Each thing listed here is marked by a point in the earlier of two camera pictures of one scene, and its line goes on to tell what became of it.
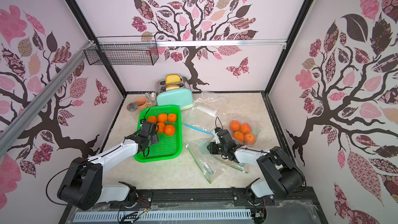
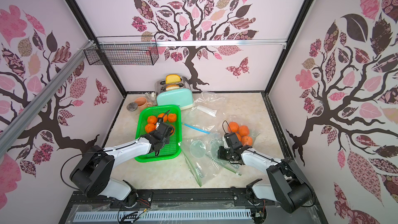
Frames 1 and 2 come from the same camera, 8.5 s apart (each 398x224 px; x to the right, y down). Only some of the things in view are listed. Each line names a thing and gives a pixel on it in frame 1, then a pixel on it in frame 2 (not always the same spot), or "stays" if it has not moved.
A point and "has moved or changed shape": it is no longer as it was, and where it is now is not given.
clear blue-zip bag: x=207 y=112 stays
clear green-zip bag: x=211 y=164 has moved or changed shape
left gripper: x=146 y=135 → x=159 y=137
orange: x=162 y=117 stays
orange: x=152 y=119 stays
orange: x=172 y=117 stays
